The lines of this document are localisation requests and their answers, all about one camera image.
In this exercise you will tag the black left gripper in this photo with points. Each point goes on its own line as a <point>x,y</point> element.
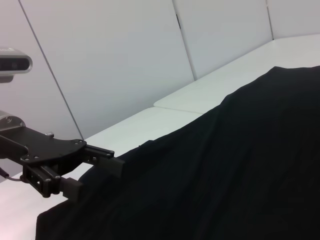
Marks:
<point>50,150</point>

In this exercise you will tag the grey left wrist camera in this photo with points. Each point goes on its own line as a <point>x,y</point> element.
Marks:
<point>15,65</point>

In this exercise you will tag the black t-shirt with white print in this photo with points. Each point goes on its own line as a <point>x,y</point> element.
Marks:
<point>212,162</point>

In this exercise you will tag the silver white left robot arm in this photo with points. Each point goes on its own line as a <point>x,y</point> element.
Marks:
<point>10,121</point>

